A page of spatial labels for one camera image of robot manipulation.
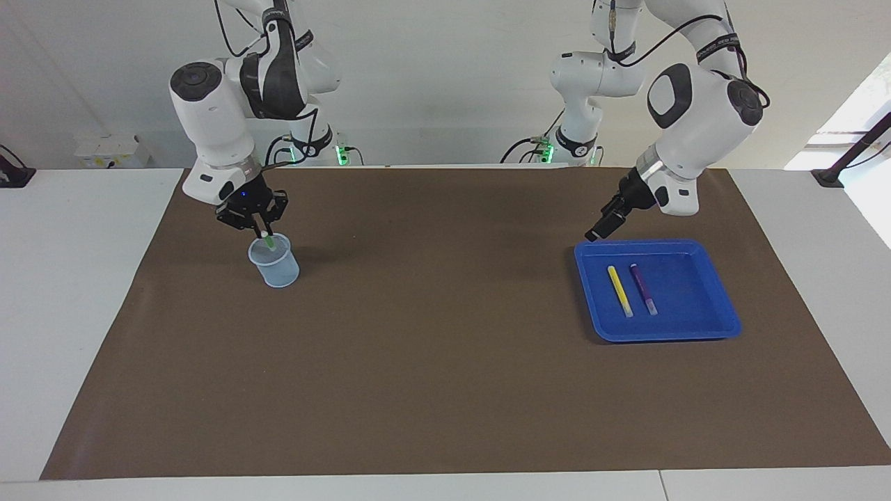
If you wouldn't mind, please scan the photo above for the black pole stand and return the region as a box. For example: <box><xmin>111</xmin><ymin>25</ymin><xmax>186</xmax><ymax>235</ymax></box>
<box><xmin>811</xmin><ymin>111</ymin><xmax>891</xmax><ymax>189</ymax></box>

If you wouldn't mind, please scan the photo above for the white wall socket box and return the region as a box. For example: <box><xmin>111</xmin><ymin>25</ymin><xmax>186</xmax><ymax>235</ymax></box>
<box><xmin>74</xmin><ymin>134</ymin><xmax>150</xmax><ymax>169</ymax></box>

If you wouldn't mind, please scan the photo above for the yellow marker pen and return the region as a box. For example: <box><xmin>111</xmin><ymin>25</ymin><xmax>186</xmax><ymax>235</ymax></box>
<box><xmin>607</xmin><ymin>265</ymin><xmax>634</xmax><ymax>319</ymax></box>

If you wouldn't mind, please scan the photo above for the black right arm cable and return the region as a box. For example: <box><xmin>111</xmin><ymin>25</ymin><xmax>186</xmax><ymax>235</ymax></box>
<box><xmin>212</xmin><ymin>0</ymin><xmax>321</xmax><ymax>168</ymax></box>

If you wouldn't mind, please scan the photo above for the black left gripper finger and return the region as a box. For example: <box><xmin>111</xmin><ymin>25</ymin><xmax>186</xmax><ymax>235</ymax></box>
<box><xmin>585</xmin><ymin>197</ymin><xmax>631</xmax><ymax>243</ymax></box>

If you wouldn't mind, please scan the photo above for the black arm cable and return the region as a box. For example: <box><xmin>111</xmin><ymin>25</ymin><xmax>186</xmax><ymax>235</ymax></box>
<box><xmin>606</xmin><ymin>0</ymin><xmax>772</xmax><ymax>109</ymax></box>
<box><xmin>212</xmin><ymin>0</ymin><xmax>321</xmax><ymax>168</ymax></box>

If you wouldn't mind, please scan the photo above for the black table clamp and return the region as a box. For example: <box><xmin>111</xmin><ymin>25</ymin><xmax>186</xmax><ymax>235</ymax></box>
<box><xmin>0</xmin><ymin>144</ymin><xmax>37</xmax><ymax>189</ymax></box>

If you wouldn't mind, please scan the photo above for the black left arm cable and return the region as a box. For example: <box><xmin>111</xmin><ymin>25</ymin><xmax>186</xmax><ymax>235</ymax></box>
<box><xmin>606</xmin><ymin>0</ymin><xmax>772</xmax><ymax>109</ymax></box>

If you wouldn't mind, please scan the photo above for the blue plastic tray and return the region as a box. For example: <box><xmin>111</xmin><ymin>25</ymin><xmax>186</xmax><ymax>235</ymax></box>
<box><xmin>574</xmin><ymin>239</ymin><xmax>742</xmax><ymax>343</ymax></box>

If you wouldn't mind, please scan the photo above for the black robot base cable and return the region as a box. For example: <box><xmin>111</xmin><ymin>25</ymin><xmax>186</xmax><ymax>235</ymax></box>
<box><xmin>265</xmin><ymin>136</ymin><xmax>293</xmax><ymax>168</ymax></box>
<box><xmin>500</xmin><ymin>111</ymin><xmax>566</xmax><ymax>164</ymax></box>

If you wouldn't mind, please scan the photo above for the purple marker pen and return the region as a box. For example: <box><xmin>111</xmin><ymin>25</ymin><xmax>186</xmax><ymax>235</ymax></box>
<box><xmin>629</xmin><ymin>262</ymin><xmax>659</xmax><ymax>316</ymax></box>

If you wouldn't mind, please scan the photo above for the clear plastic cup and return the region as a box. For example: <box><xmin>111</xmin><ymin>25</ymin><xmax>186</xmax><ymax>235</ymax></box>
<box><xmin>249</xmin><ymin>233</ymin><xmax>301</xmax><ymax>289</ymax></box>

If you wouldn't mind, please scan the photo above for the brown table mat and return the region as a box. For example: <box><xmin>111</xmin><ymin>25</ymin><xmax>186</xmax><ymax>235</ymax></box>
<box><xmin>40</xmin><ymin>167</ymin><xmax>891</xmax><ymax>481</ymax></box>

